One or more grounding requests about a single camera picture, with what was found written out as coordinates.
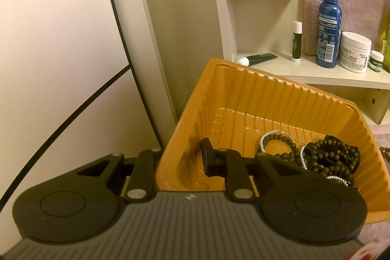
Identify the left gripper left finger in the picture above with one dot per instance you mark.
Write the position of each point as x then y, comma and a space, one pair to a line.
140, 187

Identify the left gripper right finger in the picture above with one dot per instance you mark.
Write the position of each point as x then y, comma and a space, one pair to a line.
228, 164

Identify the orange plastic tray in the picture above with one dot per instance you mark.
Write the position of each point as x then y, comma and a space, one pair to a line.
234, 106

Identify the dark green small tube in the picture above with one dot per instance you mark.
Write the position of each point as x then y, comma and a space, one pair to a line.
251, 60

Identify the green lip balm stick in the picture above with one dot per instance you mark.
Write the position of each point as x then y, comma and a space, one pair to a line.
297, 41

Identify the cream wooden shelf unit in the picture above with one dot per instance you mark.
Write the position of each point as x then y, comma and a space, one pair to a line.
169, 43

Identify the blue spray bottle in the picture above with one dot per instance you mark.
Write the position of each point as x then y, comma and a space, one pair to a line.
329, 33

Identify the white cream jar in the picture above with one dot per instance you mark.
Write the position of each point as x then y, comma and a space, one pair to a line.
354, 52

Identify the small green label jar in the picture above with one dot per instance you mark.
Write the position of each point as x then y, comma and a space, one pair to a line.
375, 61

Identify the green oil spray bottle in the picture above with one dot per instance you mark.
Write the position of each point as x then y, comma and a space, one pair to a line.
386, 46

